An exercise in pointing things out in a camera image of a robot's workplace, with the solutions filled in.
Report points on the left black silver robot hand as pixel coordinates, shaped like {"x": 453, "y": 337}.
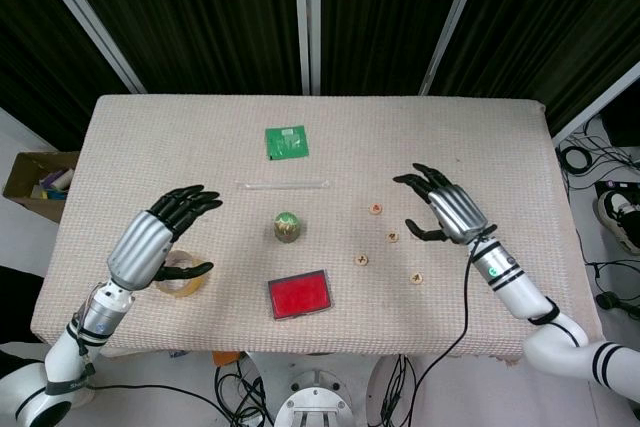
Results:
{"x": 140, "y": 247}

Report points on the brown cardboard box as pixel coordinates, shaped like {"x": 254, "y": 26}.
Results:
{"x": 20, "y": 182}

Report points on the black equipment box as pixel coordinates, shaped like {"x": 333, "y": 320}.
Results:
{"x": 622, "y": 122}

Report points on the black plug device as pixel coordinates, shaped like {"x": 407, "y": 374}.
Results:
{"x": 610, "y": 300}

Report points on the clear plastic straw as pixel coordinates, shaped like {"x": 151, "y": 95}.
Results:
{"x": 280, "y": 185}

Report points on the wooden bead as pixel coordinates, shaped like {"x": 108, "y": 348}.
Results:
{"x": 375, "y": 208}
{"x": 415, "y": 278}
{"x": 392, "y": 236}
{"x": 361, "y": 260}

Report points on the beige woven tablecloth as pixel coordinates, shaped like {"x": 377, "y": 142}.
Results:
{"x": 200, "y": 147}

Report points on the black white sneaker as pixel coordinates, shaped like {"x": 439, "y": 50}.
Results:
{"x": 617, "y": 217}

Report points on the red ink pad case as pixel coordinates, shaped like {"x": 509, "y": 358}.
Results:
{"x": 300, "y": 294}

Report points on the gold green painted bell cup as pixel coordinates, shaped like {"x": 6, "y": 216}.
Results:
{"x": 287, "y": 227}

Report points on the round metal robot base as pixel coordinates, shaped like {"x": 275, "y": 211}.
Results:
{"x": 315, "y": 397}

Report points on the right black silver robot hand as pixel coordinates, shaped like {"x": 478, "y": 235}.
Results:
{"x": 457, "y": 212}

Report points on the white partition post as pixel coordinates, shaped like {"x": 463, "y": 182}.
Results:
{"x": 595, "y": 99}
{"x": 307, "y": 22}
{"x": 90, "y": 22}
{"x": 455, "y": 22}

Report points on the purple white paper roll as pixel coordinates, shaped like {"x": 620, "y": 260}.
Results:
{"x": 55, "y": 178}

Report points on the orange floor object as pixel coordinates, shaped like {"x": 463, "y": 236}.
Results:
{"x": 225, "y": 358}

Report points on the green circuit board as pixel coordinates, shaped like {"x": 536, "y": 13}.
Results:
{"x": 286, "y": 142}

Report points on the dark curtain panel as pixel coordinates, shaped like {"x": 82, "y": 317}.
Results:
{"x": 200, "y": 22}
{"x": 550, "y": 22}
{"x": 380, "y": 22}
{"x": 30, "y": 47}

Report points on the yellow tape roll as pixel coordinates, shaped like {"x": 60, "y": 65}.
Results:
{"x": 185, "y": 289}

